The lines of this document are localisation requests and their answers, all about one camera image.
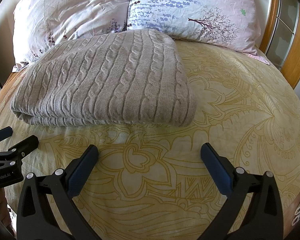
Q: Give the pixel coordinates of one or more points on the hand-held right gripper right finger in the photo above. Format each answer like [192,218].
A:
[217,170]

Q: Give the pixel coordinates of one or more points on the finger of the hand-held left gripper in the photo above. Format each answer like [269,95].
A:
[1,133]
[27,143]

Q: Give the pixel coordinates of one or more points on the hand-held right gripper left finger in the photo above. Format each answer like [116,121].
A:
[81,173]

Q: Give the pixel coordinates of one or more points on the pink floral pillow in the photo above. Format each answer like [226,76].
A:
[70,15]

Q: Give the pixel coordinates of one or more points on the yellow patterned bed sheet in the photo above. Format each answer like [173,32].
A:
[190,142]

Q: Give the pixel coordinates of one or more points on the tree print pillow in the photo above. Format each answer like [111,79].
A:
[197,10]

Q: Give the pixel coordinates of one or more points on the person's left hand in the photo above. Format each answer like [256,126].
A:
[0,205]

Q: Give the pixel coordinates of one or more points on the wooden headboard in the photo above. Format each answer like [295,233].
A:
[287,30]

